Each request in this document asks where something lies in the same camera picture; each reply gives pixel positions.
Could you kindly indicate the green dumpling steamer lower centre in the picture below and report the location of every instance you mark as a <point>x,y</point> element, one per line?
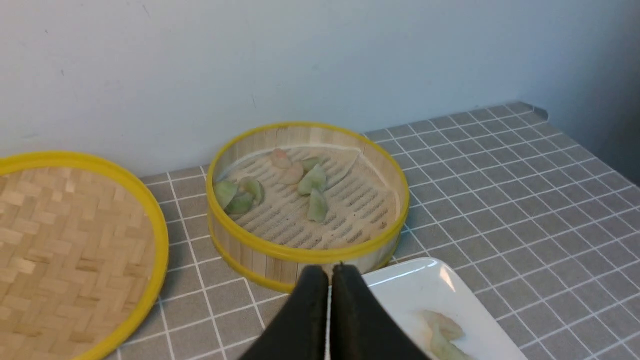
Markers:
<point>317,206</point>

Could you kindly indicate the pink dumpling steamer top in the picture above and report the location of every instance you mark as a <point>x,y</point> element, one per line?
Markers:
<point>279,159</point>

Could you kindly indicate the green dumpling steamer left upper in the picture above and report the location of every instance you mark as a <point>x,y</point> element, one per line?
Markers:
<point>252,186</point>

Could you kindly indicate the pink dumpling steamer middle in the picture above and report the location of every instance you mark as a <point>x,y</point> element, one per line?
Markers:
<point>293,174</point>

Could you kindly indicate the green dumpling steamer left lower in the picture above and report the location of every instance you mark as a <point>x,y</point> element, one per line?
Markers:
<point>241,203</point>

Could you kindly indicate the green dumpling steamer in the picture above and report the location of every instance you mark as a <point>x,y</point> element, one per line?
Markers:
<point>241,203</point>
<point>252,186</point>
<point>225,191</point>
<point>317,206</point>
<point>314,179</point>
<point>309,163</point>

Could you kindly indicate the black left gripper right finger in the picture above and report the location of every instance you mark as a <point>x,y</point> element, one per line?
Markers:
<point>360,328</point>

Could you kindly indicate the yellow rimmed bamboo steamer basket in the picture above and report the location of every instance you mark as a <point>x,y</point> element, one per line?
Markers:
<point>367,197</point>

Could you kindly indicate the pale white dumpling on plate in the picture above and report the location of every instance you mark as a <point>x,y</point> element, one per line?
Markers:
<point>448,328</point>

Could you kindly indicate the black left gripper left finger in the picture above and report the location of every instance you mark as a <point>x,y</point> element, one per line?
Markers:
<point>298,330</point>

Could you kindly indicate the white square plate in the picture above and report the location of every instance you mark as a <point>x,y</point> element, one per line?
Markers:
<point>404,290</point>

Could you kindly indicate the green dumpling on plate right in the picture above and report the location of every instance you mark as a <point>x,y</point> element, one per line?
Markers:
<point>443,348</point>

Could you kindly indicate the green dumpling steamer top right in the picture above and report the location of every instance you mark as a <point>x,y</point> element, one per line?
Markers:
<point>309,163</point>

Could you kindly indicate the green dumpling steamer far left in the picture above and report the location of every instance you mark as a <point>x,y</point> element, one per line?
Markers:
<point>225,191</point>

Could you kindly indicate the yellow rimmed bamboo steamer lid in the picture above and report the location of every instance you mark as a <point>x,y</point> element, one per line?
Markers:
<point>84,254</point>

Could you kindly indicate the pink dumpling steamer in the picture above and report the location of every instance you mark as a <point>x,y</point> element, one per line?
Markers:
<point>293,174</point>
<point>279,159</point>

